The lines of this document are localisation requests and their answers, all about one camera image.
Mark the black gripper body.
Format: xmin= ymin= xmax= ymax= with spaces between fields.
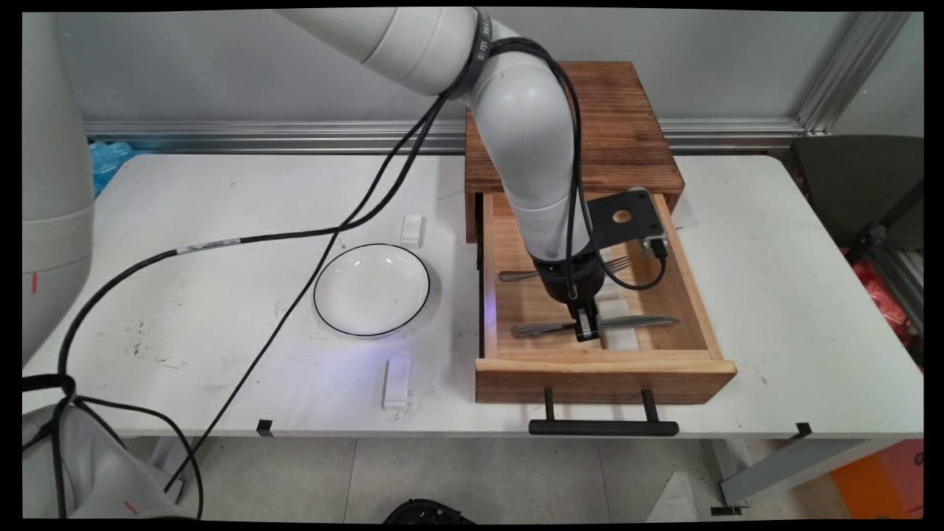
xmin=531 ymin=249 xmax=607 ymax=325

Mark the silver serrated table knife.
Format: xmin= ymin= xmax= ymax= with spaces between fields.
xmin=511 ymin=315 xmax=681 ymax=340

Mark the silver fork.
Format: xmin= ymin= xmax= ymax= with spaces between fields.
xmin=499 ymin=256 xmax=633 ymax=283

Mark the light wooden drawer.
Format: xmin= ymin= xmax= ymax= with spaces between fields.
xmin=476 ymin=192 xmax=738 ymax=405

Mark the dark wooden cabinet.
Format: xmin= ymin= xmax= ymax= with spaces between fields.
xmin=465 ymin=61 xmax=685 ymax=244

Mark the white plate with black rim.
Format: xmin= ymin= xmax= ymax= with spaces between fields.
xmin=313 ymin=243 xmax=431 ymax=339

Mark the grey table leg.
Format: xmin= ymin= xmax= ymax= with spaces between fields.
xmin=710 ymin=439 xmax=872 ymax=516

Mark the red plastic bag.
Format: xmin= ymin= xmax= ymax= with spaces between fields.
xmin=841 ymin=247 xmax=924 ymax=355

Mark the orange box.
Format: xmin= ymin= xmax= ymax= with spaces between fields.
xmin=830 ymin=439 xmax=924 ymax=519

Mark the blue plastic bag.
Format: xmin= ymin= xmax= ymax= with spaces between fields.
xmin=88 ymin=140 xmax=139 ymax=198

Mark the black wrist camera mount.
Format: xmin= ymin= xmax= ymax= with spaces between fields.
xmin=586 ymin=186 xmax=672 ymax=259

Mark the black drawer handle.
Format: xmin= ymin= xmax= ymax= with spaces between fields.
xmin=529 ymin=388 xmax=680 ymax=437

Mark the black velcro strap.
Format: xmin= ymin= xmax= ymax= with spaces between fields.
xmin=459 ymin=9 xmax=495 ymax=95

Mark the short aluminium frame rail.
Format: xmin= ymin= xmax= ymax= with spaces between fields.
xmin=870 ymin=247 xmax=924 ymax=329

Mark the long aluminium frame rail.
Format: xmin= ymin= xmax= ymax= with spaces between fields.
xmin=83 ymin=118 xmax=805 ymax=156

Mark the slanted aluminium frame post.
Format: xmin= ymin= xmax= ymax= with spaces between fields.
xmin=795 ymin=11 xmax=912 ymax=135

